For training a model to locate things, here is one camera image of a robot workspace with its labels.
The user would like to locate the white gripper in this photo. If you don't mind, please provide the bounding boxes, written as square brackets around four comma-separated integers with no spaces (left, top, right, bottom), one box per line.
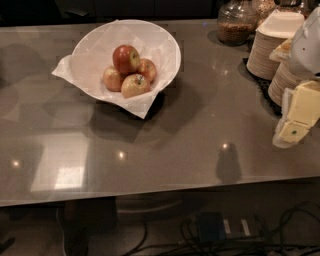
[269,38,320,144]

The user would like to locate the red apple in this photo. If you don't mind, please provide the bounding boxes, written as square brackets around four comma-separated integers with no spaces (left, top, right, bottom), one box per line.
[137,58,157,83]
[112,45,140,74]

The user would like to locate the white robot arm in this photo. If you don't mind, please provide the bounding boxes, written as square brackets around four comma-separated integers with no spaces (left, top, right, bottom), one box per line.
[268,7,320,148]

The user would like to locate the front yellow-red apple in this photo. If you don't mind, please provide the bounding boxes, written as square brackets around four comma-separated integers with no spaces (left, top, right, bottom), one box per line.
[121,74,151,98]

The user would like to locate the yellow-red apple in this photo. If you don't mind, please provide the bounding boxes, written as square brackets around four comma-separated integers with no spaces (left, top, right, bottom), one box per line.
[121,74,151,98]
[102,66,125,92]

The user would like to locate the left yellow-red apple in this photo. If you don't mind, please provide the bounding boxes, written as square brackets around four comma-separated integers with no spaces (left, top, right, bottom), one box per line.
[102,66,125,92]

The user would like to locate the short stack of paper plates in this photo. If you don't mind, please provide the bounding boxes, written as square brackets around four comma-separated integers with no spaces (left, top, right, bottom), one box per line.
[268,61,301,106]

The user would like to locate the black mat under plates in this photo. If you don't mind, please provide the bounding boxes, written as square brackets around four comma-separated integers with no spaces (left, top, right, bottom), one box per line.
[242,58,282,118]

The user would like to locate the tall stack of paper plates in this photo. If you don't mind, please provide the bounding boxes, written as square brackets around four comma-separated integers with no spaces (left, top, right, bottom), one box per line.
[246,30,285,80]

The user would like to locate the glass jar with grains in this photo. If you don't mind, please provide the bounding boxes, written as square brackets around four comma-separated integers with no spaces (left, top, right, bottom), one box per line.
[217,0,257,45]

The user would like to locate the blue power box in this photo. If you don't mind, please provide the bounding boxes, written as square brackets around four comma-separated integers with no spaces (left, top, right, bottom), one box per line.
[196,212,226,243]

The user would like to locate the white paper liner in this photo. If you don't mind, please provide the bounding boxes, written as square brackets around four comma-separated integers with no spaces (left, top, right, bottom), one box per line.
[51,19,178,120]

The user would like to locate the dark table leg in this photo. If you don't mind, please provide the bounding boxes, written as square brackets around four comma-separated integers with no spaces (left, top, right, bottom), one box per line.
[56,197,117,256]

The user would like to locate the black floor cables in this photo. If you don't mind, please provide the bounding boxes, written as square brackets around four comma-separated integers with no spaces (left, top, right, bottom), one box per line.
[121,201,320,256]

